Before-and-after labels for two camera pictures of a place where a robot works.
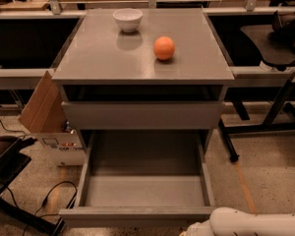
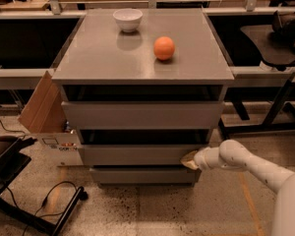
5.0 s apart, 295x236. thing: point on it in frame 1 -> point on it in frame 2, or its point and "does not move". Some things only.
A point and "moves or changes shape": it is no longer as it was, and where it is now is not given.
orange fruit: (164, 48) does not move
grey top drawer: (143, 115) does not move
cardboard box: (43, 114) does not move
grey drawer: (143, 179) moves or changes shape
